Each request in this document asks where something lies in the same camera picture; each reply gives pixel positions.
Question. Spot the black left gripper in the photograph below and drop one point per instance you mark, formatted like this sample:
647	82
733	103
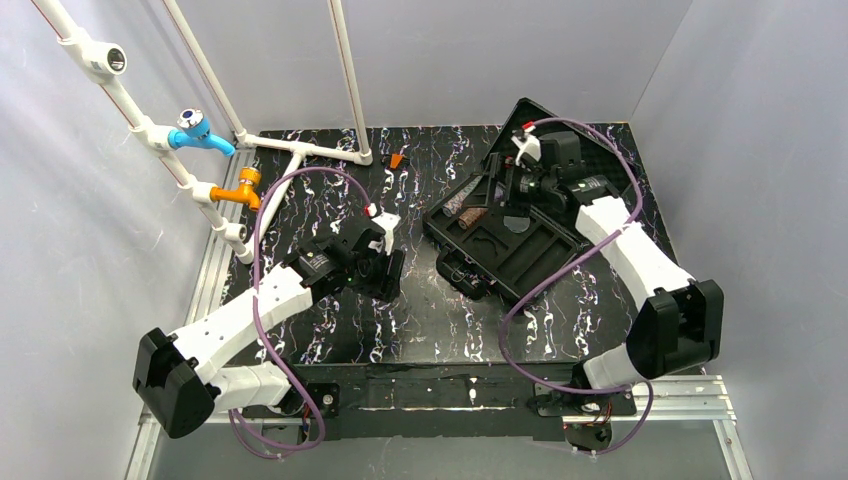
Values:
385	273

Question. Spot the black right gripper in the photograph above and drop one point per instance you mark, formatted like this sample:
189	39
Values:
500	187

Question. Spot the clear acrylic button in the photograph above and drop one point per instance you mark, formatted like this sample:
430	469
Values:
516	224

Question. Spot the black poker set case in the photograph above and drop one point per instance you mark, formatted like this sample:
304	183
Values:
488	258

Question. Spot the orange grey poker chip stack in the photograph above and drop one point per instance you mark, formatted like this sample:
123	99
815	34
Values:
470	216

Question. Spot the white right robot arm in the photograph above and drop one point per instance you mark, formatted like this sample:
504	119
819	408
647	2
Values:
679	322

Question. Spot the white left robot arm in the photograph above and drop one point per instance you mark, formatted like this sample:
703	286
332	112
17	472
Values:
184	377

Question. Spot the small orange black brush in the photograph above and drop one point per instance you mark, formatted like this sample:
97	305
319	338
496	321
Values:
394	162

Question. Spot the orange plastic faucet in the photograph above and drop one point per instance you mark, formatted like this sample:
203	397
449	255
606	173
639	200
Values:
245	192

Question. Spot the blue plastic faucet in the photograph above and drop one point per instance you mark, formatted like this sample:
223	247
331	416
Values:
194	131

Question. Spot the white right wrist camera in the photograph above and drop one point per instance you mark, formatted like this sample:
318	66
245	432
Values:
528	145

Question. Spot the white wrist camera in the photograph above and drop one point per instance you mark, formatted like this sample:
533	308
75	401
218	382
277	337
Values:
388	222
528	145

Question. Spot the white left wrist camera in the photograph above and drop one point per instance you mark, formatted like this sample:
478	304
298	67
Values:
388	222

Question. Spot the aluminium rail frame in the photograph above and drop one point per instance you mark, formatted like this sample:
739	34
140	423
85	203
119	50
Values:
427	390

